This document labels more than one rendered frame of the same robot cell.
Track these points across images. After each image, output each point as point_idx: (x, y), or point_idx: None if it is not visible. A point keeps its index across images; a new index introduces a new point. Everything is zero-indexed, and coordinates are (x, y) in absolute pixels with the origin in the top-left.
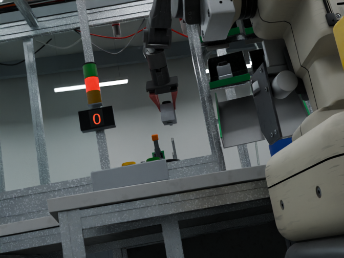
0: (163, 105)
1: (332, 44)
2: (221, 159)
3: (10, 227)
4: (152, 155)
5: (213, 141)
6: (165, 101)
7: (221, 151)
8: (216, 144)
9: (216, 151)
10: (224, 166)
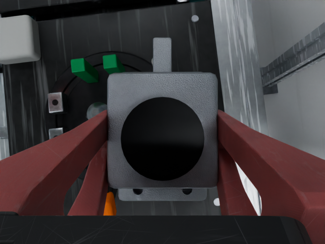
0: (140, 188)
1: None
2: (299, 69)
3: None
4: (77, 75)
5: (317, 32)
6: (159, 176)
7: (315, 62)
8: (316, 56)
9: (301, 63)
10: (294, 73)
